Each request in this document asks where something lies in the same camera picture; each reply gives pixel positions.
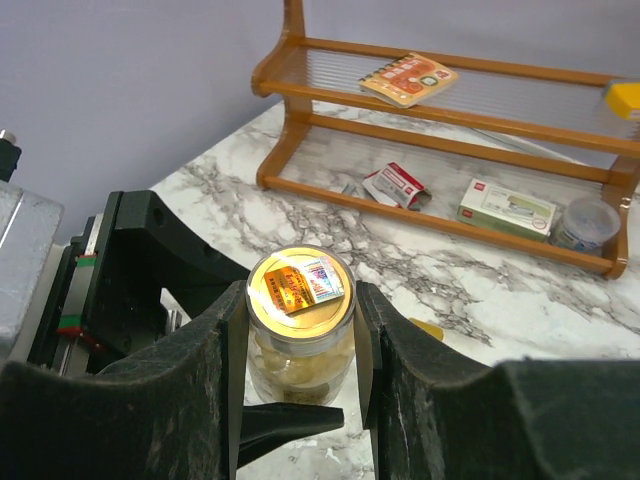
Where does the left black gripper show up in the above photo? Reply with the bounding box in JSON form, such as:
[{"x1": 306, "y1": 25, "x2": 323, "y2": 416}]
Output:
[{"x1": 27, "y1": 190, "x2": 249, "y2": 375}]

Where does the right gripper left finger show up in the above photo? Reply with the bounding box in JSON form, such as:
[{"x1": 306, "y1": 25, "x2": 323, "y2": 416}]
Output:
[{"x1": 1, "y1": 281, "x2": 248, "y2": 479}]

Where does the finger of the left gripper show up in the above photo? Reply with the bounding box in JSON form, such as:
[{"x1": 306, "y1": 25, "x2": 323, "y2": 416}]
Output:
[{"x1": 237, "y1": 403, "x2": 345, "y2": 469}]

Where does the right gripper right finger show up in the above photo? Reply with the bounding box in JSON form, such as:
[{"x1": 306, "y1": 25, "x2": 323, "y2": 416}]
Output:
[{"x1": 354, "y1": 282, "x2": 639, "y2": 479}]

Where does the clear pill bottle gold lid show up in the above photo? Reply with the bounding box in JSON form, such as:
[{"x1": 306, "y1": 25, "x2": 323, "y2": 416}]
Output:
[{"x1": 245, "y1": 245, "x2": 356, "y2": 405}]

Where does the yellow weekly pill organizer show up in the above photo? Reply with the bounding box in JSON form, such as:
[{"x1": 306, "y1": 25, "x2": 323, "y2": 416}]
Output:
[{"x1": 409, "y1": 318, "x2": 445, "y2": 341}]

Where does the white green stapler box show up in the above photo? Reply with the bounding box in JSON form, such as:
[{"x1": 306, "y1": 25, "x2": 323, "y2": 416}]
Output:
[{"x1": 456, "y1": 179, "x2": 556, "y2": 243}]

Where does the red white staples packet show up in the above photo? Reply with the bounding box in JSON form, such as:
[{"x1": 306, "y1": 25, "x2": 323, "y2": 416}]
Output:
[{"x1": 342, "y1": 162, "x2": 432, "y2": 211}]

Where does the clear round pin jar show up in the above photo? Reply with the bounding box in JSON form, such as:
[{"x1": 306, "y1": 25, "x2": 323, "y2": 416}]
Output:
[{"x1": 549, "y1": 197, "x2": 621, "y2": 253}]

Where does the wooden three-tier shelf rack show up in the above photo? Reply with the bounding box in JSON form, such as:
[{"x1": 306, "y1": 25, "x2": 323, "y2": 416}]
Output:
[{"x1": 251, "y1": 1, "x2": 639, "y2": 279}]

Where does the orange spiral notebook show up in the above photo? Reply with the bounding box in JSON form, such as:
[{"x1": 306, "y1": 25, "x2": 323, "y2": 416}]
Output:
[{"x1": 359, "y1": 52, "x2": 459, "y2": 109}]

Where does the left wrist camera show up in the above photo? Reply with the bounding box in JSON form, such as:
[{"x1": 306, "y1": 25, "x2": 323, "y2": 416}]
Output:
[{"x1": 1, "y1": 129, "x2": 64, "y2": 362}]

